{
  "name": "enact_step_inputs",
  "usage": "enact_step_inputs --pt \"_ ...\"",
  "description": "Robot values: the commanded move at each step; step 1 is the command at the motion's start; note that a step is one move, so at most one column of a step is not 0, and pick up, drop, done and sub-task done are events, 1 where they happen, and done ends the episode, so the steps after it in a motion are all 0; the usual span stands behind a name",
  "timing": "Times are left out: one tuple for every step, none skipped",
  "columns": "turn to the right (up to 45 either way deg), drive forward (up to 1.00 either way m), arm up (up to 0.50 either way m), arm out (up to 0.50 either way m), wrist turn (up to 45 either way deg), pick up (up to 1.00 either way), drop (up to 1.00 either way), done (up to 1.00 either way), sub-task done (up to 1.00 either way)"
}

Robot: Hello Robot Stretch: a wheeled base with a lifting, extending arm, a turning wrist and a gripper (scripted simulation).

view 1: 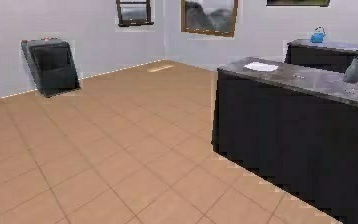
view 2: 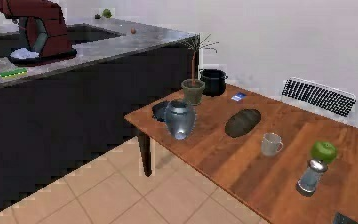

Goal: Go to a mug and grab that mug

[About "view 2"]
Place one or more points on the dark sink basin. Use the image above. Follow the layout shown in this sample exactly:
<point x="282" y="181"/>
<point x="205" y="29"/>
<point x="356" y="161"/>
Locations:
<point x="87" y="33"/>

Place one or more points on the green yellow sponge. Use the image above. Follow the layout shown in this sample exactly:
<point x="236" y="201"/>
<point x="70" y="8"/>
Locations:
<point x="13" y="72"/>

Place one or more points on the small dark object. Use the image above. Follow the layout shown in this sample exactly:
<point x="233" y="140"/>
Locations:
<point x="97" y="16"/>

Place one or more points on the dark kitchen counter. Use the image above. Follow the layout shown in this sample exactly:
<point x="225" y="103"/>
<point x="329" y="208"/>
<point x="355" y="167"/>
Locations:
<point x="70" y="110"/>

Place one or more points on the blue white card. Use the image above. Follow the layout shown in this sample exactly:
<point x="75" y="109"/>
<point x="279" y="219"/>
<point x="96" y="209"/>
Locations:
<point x="238" y="97"/>

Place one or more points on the blue grey metal vase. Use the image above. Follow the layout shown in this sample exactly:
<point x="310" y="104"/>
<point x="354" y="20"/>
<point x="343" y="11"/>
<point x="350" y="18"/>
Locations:
<point x="179" y="118"/>

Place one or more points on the silver pepper shaker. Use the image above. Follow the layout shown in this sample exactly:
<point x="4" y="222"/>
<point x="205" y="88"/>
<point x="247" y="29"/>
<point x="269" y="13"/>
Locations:
<point x="311" y="178"/>

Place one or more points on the green apple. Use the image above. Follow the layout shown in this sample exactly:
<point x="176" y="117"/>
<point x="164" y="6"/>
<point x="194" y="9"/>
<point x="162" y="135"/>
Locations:
<point x="323" y="151"/>

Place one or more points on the green lettuce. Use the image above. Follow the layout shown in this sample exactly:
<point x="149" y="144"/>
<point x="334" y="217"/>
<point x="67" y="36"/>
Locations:
<point x="106" y="13"/>

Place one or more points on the brown wooden table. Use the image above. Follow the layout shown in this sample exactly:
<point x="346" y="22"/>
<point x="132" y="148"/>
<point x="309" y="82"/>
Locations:
<point x="253" y="160"/>

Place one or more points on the small brown egg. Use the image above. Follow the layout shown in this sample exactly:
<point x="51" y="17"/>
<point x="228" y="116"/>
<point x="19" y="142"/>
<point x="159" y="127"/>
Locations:
<point x="133" y="31"/>

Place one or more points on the black cooking pot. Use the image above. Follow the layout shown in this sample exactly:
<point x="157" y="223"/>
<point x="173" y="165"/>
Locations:
<point x="214" y="81"/>

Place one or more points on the white mug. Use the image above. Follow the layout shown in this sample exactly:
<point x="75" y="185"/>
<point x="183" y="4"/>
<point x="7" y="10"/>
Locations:
<point x="270" y="145"/>

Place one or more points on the potted twig house plant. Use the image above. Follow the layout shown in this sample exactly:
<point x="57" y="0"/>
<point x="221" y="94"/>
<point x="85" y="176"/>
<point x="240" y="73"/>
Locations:
<point x="193" y="90"/>

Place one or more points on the black flat object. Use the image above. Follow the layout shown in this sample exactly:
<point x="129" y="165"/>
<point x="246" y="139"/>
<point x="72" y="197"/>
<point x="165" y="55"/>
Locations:
<point x="345" y="219"/>

